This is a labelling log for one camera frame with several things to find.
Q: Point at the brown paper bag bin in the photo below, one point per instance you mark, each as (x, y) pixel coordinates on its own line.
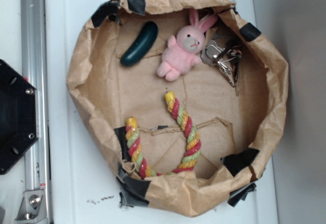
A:
(185, 99)

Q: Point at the pink plush bunny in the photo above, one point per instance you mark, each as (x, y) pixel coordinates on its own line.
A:
(181, 52)

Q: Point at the dark green toy cucumber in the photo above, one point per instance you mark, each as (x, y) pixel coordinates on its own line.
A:
(141, 45)

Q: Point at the multicolored twisted rope toy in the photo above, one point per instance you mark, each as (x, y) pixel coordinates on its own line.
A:
(189, 129)

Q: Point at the aluminium extrusion rail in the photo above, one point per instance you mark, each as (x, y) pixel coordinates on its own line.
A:
(33, 43)

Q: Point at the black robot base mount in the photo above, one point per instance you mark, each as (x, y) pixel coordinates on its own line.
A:
(18, 117)

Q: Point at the grey metal corner bracket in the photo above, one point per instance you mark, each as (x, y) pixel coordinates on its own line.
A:
(32, 208)

